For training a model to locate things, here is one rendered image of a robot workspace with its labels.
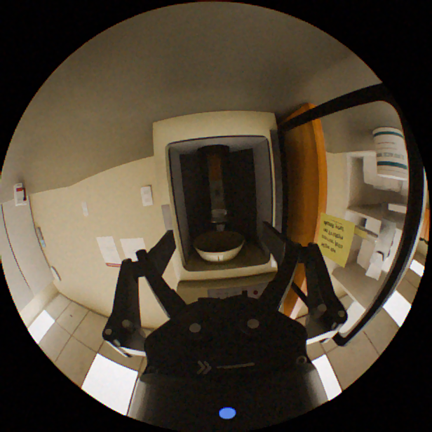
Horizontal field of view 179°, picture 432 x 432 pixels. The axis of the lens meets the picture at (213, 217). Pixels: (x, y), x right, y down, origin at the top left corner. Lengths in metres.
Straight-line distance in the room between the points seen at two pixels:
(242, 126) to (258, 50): 0.21
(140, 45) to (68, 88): 0.12
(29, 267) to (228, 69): 3.08
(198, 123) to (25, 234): 2.93
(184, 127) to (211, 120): 0.07
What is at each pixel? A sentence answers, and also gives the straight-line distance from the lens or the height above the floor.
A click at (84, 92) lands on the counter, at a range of 0.28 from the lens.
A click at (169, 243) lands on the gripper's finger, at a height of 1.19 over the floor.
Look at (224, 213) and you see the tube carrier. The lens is 0.41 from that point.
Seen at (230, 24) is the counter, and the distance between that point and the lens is 0.20.
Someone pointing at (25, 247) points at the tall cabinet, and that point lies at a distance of 2.98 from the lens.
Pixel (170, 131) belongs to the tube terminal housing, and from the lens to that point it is 0.37.
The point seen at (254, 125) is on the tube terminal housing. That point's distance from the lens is 0.38.
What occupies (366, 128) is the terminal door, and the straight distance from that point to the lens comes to 0.23.
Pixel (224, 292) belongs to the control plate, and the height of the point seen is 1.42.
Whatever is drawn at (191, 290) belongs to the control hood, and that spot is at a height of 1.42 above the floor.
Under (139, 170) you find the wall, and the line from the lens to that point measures 0.88.
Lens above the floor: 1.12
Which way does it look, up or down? 15 degrees up
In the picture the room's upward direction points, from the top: 174 degrees clockwise
